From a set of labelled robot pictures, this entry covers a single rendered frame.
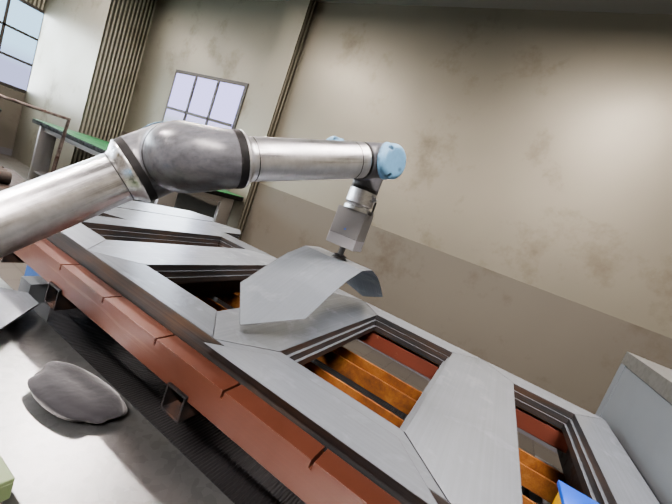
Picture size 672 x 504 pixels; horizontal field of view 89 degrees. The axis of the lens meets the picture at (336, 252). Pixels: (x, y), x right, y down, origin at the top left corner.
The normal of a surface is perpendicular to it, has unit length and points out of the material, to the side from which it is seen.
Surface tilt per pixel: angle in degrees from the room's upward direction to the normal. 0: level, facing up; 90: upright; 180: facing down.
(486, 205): 90
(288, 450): 90
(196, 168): 108
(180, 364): 90
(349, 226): 90
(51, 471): 0
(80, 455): 0
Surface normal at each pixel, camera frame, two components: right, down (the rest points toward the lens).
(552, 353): -0.47, -0.05
